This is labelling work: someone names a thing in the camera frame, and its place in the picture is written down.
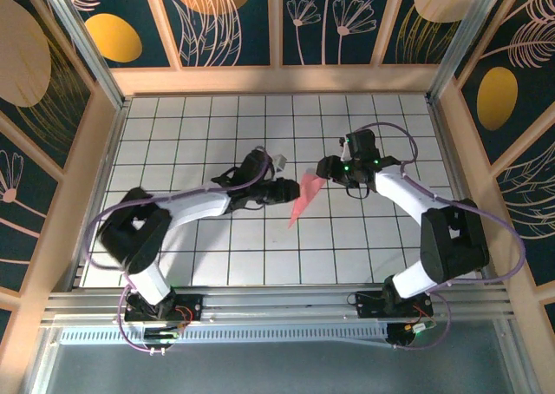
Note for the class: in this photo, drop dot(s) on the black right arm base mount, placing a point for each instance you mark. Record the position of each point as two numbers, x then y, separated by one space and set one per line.
368 307

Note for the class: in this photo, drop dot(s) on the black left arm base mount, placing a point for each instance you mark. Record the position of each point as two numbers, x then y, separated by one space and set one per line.
191 305

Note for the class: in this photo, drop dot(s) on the large cream circle wall panel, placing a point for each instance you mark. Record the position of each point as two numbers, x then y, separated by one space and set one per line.
26 64

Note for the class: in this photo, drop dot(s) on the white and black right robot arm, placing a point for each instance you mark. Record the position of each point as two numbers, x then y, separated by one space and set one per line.
403 194

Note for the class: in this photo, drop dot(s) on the aluminium frame cross rail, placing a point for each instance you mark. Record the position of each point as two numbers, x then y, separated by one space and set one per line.
277 307

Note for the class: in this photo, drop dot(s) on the white leaves wall panel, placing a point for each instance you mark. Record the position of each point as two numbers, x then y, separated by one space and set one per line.
529 203

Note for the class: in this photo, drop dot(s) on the orange oval white fern panel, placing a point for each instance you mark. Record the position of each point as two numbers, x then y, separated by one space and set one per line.
496 99

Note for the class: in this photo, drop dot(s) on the aluminium side rail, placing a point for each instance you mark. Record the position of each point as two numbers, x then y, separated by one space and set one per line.
449 151
113 142

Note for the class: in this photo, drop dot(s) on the aluminium corner post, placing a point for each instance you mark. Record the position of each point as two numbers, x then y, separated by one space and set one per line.
459 42
93 51

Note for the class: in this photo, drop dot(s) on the orange circle leaves wall panel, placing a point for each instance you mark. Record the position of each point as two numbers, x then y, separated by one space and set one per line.
256 29

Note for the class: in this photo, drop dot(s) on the orange oval feather wall panel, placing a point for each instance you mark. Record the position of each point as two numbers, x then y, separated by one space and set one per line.
112 38

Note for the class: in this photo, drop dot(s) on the single white flower wall panel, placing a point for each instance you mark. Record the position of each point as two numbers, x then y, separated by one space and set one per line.
26 203

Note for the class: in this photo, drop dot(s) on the aluminium frame post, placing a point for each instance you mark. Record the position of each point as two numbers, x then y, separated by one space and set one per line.
518 359
41 368

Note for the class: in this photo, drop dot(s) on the small dark wall panel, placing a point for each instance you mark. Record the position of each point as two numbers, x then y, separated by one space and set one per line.
550 320
4 324

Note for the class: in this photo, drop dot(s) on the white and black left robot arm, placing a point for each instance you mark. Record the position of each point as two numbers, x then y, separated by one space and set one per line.
195 209

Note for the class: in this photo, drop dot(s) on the cream circle yellow lines panel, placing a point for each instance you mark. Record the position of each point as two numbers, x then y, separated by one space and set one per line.
416 42

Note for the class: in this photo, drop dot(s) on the pink square paper sheet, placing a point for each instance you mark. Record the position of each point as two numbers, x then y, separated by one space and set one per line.
308 190

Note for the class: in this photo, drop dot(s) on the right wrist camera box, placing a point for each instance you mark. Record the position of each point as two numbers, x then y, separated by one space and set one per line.
344 151

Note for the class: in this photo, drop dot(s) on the white flowers wall panel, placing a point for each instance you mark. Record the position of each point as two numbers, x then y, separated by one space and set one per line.
312 42

